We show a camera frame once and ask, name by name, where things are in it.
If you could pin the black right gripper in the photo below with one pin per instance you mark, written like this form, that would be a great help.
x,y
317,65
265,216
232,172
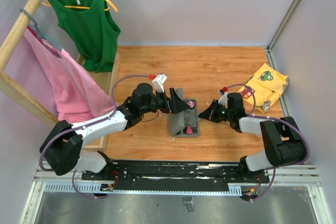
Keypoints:
x,y
210,114

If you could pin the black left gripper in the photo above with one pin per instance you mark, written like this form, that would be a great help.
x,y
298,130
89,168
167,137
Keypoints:
x,y
174,105

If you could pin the grey plastic tool case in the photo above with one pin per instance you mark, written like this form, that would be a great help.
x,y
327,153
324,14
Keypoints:
x,y
178,122

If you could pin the pink hex key set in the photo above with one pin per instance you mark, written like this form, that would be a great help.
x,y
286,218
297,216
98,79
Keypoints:
x,y
190,130

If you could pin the black electrical tape roll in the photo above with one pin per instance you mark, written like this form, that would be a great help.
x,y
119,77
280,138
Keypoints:
x,y
191,104

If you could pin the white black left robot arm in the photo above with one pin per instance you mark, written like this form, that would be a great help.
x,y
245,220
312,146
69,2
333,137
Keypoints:
x,y
63,148

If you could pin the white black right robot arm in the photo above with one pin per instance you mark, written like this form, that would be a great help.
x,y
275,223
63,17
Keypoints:
x,y
283,142

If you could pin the yellow patterned cloth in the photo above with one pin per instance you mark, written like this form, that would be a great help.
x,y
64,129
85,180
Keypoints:
x,y
267,85

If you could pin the pink shirt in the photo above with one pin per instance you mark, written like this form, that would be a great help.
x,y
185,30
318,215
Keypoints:
x,y
77,96

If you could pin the green tank top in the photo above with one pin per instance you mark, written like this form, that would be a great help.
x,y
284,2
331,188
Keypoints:
x,y
93,30

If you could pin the wooden clothes rack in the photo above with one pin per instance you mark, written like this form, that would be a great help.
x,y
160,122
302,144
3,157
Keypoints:
x,y
22,132

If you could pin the grey clothes hanger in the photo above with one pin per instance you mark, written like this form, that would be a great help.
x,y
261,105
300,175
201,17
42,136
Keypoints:
x,y
39,32

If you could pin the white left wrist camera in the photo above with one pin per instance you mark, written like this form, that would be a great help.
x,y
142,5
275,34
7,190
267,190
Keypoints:
x,y
158,82

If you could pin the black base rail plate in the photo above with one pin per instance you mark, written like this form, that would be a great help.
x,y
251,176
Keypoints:
x,y
175,175

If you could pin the aluminium frame post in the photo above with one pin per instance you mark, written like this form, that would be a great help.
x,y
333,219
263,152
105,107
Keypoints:
x,y
283,24

